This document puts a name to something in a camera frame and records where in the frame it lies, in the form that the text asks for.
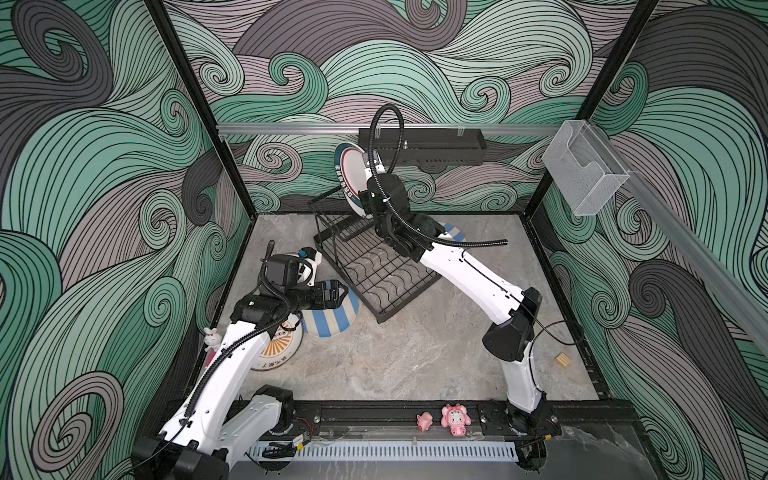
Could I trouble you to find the aluminium wall rail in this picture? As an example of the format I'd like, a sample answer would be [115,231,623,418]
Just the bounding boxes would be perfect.
[216,122,560,136]

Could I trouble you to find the small wooden block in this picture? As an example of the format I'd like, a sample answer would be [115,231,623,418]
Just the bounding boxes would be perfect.
[555,353,572,368]

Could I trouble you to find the large pink pig toy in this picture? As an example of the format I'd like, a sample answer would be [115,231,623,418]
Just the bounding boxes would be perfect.
[441,404,472,437]

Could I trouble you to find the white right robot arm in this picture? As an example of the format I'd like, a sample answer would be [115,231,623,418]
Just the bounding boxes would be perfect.
[358,153,561,440]

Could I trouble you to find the black wire dish rack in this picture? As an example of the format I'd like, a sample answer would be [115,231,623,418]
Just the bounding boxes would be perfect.
[308,187,440,323]

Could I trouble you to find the blue white striped plate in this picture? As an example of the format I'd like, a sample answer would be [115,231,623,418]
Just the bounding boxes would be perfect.
[302,296,360,338]
[442,222,466,242]

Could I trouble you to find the green red rimmed white plate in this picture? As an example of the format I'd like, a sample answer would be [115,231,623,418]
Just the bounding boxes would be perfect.
[334,142,373,219]

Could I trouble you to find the orange sunburst plate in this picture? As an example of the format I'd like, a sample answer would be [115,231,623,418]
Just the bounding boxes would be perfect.
[251,326,304,371]

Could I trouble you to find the small pink pig toy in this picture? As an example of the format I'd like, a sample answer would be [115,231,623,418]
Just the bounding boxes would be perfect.
[417,412,433,432]

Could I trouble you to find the clear plastic wall holder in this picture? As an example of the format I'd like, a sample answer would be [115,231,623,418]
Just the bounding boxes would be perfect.
[542,120,629,216]

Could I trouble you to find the white slotted cable duct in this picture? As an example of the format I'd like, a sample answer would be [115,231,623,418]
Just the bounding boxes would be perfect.
[278,441,518,463]

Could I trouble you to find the black wall shelf tray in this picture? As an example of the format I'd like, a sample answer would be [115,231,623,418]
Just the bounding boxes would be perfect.
[358,127,488,172]

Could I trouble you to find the black frame post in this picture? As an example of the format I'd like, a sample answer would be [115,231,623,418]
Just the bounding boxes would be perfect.
[144,0,257,222]

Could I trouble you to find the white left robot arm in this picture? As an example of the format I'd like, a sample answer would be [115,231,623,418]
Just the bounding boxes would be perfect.
[128,245,349,479]

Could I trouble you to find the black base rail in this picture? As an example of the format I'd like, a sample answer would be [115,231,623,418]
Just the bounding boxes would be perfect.
[294,400,639,438]

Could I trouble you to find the white rabbit figurine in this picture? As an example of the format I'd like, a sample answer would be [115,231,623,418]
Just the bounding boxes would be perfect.
[203,328,222,353]

